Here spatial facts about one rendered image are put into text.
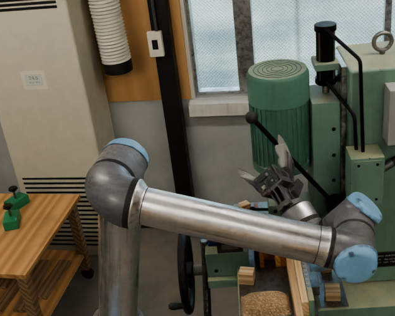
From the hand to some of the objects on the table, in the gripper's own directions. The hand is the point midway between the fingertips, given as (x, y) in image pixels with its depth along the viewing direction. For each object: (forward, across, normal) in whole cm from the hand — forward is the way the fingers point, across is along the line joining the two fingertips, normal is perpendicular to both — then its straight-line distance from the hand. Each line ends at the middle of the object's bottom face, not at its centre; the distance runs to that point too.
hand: (258, 152), depth 163 cm
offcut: (-20, +32, +20) cm, 43 cm away
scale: (-14, +15, +34) cm, 40 cm away
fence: (-17, +19, +38) cm, 46 cm away
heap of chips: (-31, +29, +16) cm, 45 cm away
